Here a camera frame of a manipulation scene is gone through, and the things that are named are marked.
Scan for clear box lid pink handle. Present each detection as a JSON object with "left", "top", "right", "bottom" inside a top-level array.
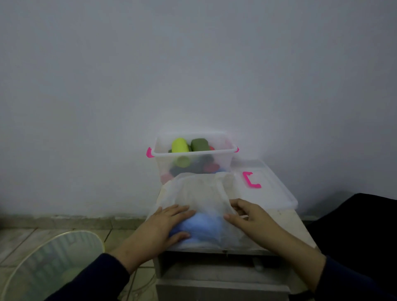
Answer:
[{"left": 231, "top": 159, "right": 299, "bottom": 212}]

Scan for person's right forearm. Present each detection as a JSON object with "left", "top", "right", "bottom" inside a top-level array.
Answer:
[{"left": 264, "top": 228, "right": 397, "bottom": 301}]

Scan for light blue yarn ball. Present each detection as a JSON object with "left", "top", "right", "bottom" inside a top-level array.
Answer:
[{"left": 169, "top": 212, "right": 231, "bottom": 246}]

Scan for black yarn spool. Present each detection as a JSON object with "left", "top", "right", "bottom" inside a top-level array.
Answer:
[{"left": 169, "top": 154, "right": 215, "bottom": 178}]

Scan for person's right hand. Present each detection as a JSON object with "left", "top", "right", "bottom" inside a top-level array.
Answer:
[{"left": 223, "top": 199, "right": 281, "bottom": 249}]

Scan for white translucent mesh bag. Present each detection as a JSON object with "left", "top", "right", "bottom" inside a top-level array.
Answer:
[{"left": 148, "top": 171, "right": 259, "bottom": 251}]

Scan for clear storage box pink latches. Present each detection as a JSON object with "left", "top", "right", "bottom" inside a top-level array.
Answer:
[{"left": 146, "top": 131, "right": 240, "bottom": 185}]

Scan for lime green yarn spool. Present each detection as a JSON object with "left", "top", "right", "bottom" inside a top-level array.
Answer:
[{"left": 171, "top": 138, "right": 191, "bottom": 168}]

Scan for black fabric object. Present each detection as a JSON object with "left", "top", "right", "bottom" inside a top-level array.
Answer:
[{"left": 305, "top": 192, "right": 397, "bottom": 281}]

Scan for white wooden bedside cabinet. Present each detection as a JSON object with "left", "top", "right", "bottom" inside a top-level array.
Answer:
[{"left": 153, "top": 207, "right": 317, "bottom": 301}]

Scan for thin floor cable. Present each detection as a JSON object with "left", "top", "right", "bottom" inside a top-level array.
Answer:
[{"left": 126, "top": 268, "right": 157, "bottom": 301}]

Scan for person's left hand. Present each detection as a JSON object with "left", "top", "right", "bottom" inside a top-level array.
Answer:
[{"left": 116, "top": 204, "right": 197, "bottom": 273}]

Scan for person's left forearm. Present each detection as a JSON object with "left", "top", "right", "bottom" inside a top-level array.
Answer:
[{"left": 46, "top": 246, "right": 141, "bottom": 301}]

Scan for olive green yarn spool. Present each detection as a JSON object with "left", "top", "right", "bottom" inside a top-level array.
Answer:
[{"left": 190, "top": 138, "right": 210, "bottom": 152}]

